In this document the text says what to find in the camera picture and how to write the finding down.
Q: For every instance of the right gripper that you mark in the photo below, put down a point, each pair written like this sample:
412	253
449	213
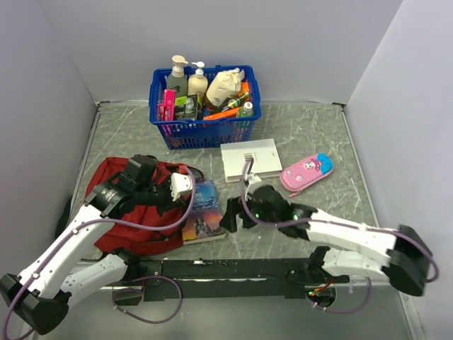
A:
233	208

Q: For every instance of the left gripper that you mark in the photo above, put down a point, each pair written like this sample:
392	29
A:
174	199

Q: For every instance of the red backpack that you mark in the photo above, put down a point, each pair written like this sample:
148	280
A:
116	185

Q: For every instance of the blue Jane Eyre book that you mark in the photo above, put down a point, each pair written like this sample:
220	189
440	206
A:
202	224

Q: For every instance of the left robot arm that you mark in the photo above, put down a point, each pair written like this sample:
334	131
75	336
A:
38	300

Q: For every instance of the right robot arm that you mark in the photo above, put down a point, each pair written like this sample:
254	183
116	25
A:
344	248

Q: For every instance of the beige paper bag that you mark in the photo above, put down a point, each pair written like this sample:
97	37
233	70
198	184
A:
225	85

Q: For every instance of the white book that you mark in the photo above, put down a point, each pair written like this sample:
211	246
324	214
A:
266	161

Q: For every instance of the pink cartoon pencil case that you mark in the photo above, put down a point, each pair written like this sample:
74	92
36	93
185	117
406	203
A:
305	173

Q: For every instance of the blue plastic basket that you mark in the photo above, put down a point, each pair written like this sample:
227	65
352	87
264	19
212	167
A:
194	134

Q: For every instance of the pink box in basket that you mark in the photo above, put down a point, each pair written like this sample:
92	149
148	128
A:
166	108

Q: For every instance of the green drink bottle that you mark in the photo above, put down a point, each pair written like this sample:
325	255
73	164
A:
246	110

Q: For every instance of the black and green box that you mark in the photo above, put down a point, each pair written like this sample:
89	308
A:
187	107

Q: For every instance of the orange package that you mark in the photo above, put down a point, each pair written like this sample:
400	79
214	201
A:
216	114

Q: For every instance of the grey pump bottle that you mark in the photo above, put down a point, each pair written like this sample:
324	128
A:
177	80

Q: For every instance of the cream pump bottle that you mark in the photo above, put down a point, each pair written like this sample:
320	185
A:
198	83

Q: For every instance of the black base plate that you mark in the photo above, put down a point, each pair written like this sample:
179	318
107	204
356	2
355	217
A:
227	278

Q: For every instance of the aluminium rail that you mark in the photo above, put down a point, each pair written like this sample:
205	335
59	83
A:
334	267

